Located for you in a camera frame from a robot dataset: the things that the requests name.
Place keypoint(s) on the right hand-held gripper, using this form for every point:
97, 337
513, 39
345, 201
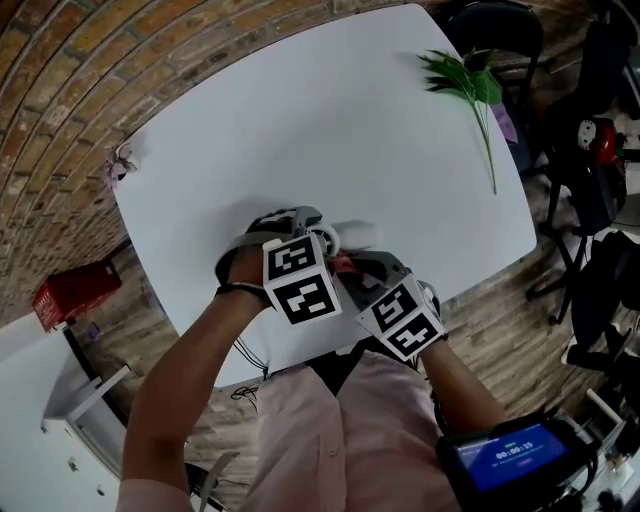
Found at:
405, 320

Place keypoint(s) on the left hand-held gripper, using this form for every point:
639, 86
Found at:
300, 280

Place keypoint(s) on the person's right forearm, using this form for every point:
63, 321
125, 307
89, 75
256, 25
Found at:
465, 390

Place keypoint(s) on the person's left forearm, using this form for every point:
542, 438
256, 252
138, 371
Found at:
190, 375

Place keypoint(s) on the person's left hand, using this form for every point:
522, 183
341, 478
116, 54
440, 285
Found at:
247, 270

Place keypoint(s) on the black wrist band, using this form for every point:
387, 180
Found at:
240, 287

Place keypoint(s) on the person's pink shirt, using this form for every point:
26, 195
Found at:
310, 440

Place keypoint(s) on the pink leafed potted plant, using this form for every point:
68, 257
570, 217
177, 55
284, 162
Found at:
120, 165

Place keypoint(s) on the purple cloth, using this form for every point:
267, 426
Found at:
506, 122

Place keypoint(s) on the green leafy sprig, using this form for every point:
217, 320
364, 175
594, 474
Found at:
465, 80

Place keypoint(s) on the black office chair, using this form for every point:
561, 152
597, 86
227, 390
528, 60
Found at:
605, 300
590, 200

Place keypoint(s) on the small purple object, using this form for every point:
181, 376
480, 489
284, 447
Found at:
93, 331

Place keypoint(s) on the red box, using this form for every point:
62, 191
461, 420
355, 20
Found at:
75, 295

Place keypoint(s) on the black folding chair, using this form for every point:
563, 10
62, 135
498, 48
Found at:
500, 30

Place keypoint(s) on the red and white helmet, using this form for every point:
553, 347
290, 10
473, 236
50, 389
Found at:
602, 142

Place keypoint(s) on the white shelf unit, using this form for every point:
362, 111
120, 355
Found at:
35, 425

